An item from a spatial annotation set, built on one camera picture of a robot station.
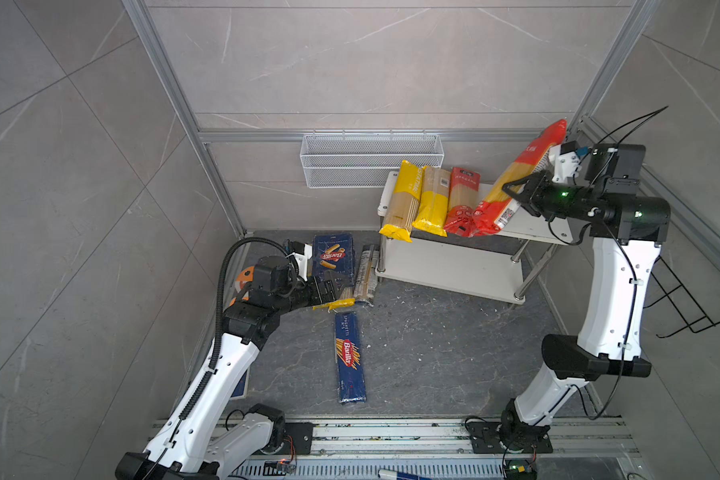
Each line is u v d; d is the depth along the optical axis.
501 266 1.03
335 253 1.01
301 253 0.64
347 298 0.98
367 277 1.03
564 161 0.55
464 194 0.77
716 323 0.55
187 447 0.38
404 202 0.76
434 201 0.75
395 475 0.67
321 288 0.61
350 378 0.80
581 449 0.75
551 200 0.54
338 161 1.01
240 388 0.80
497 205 0.62
